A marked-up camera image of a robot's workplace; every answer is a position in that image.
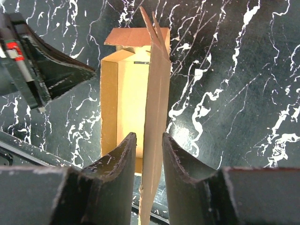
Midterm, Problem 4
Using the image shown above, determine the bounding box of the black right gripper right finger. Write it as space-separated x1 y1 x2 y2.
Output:
162 133 300 225

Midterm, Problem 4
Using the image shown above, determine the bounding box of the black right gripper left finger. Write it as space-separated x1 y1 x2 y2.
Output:
0 133 136 225

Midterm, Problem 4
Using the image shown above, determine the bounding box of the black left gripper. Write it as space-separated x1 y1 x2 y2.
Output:
0 13 96 112

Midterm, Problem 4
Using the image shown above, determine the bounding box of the brown cardboard box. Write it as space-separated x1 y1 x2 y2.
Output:
100 7 171 225

